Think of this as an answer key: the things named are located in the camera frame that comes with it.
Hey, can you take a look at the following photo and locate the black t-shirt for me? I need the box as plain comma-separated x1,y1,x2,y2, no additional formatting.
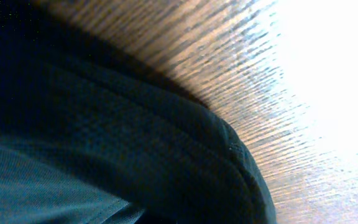
0,1,277,223

